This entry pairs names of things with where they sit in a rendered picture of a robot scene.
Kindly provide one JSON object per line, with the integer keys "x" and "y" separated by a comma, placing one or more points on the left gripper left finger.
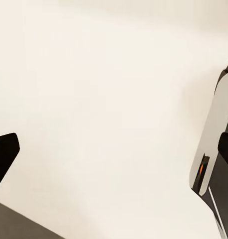
{"x": 9, "y": 149}

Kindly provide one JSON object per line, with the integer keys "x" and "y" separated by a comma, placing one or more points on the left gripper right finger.
{"x": 223, "y": 146}

